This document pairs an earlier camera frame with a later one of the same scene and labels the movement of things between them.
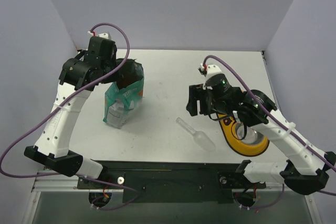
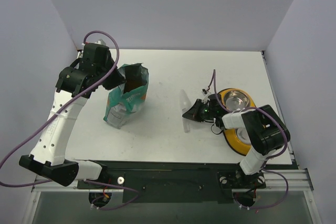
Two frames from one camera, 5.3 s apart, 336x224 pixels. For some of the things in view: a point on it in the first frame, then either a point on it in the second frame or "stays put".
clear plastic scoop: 199,138 to 186,105
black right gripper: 199,100 to 199,111
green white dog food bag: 123,98 stays put
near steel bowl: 252,136 stays put
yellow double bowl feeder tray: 243,148 stays put
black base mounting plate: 172,182 stays put
